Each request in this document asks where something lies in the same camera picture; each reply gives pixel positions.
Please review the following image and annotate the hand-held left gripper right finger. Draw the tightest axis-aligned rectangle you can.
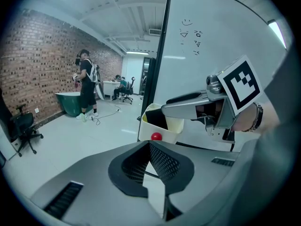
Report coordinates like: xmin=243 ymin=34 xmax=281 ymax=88
xmin=150 ymin=140 xmax=240 ymax=222

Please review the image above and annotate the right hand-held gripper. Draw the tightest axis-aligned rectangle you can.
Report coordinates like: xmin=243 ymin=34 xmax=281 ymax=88
xmin=161 ymin=55 xmax=263 ymax=144

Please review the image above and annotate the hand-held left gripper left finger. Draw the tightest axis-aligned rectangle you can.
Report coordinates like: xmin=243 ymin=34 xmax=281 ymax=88
xmin=30 ymin=140 xmax=163 ymax=226

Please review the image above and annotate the cream plastic box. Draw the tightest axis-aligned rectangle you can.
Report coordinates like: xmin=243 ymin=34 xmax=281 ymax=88
xmin=138 ymin=103 xmax=185 ymax=144

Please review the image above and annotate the person's right forearm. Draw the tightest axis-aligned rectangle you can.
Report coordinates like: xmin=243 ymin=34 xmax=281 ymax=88
xmin=230 ymin=100 xmax=282 ymax=133

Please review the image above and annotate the white whiteboard on stand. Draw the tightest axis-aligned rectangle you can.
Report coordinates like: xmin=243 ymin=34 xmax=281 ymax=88
xmin=137 ymin=0 xmax=289 ymax=153

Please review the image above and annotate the black office chair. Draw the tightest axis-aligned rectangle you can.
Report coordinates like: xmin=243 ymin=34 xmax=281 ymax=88
xmin=119 ymin=76 xmax=136 ymax=105
xmin=10 ymin=104 xmax=44 ymax=157

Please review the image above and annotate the metal wristwatch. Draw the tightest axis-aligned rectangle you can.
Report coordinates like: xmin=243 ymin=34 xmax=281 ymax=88
xmin=242 ymin=102 xmax=264 ymax=133

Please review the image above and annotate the white desk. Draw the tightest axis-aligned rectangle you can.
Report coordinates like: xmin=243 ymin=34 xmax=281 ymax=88
xmin=103 ymin=80 xmax=122 ymax=101

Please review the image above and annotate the green bathtub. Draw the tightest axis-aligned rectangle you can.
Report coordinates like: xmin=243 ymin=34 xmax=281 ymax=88
xmin=55 ymin=91 xmax=97 ymax=117

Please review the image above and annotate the black floor cable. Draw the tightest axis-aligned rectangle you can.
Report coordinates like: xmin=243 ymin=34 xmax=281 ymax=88
xmin=90 ymin=101 xmax=122 ymax=126

